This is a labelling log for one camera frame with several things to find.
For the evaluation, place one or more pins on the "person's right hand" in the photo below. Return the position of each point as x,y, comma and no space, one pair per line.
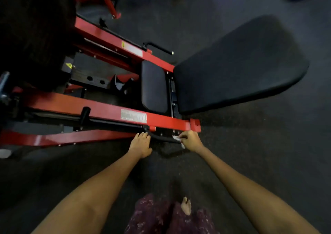
191,141

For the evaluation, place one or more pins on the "person's left hand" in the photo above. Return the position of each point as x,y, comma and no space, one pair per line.
139,146

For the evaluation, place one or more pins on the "person's left thumb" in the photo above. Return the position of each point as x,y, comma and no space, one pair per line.
148,152

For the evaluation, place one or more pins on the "person's right fingers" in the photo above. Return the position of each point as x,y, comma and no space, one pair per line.
183,135

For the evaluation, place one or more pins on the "white cleaning wipe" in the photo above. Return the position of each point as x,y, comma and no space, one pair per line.
176,138

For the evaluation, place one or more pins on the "person's left forearm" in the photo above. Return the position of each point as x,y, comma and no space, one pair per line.
98,192

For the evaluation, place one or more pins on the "person's right forearm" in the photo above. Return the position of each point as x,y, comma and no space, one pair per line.
245,187

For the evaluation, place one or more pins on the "white rectangular label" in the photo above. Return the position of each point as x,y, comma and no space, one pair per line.
133,116

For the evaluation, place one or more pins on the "black padded seat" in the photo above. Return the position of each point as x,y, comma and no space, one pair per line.
154,86

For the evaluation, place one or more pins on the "person's bare foot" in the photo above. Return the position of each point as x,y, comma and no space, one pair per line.
186,206

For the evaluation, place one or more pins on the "person's maroon patterned trousers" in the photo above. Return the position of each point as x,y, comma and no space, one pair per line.
155,218

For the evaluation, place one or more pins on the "black adjustment knob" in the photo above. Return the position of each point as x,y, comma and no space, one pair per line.
84,113

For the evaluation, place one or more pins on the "black padded backrest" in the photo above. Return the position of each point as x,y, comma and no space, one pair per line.
238,65

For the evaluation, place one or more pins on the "white label with yellow mark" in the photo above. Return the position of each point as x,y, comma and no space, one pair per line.
132,49

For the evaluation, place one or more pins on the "yellow warning sticker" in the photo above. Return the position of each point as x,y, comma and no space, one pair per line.
68,65

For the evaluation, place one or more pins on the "red gym machine frame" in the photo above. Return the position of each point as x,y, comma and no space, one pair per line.
64,104

